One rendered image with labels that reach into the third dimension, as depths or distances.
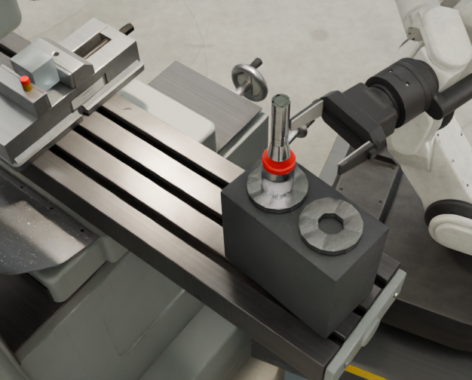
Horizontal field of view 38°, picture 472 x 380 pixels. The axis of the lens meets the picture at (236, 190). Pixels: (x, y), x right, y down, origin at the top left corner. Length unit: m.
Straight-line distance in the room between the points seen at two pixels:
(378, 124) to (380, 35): 2.02
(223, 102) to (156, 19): 1.47
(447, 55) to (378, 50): 1.86
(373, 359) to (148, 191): 0.73
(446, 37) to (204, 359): 1.13
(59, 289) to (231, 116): 0.58
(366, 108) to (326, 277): 0.26
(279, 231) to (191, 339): 1.00
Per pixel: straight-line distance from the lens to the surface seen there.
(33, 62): 1.32
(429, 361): 1.73
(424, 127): 1.33
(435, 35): 1.11
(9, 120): 1.34
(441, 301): 1.61
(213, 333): 1.93
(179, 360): 1.91
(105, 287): 1.45
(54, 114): 1.35
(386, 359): 1.71
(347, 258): 0.95
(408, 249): 1.66
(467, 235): 1.55
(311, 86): 2.77
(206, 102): 1.66
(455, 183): 1.50
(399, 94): 1.04
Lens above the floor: 1.95
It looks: 54 degrees down
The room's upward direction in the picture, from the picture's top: 2 degrees counter-clockwise
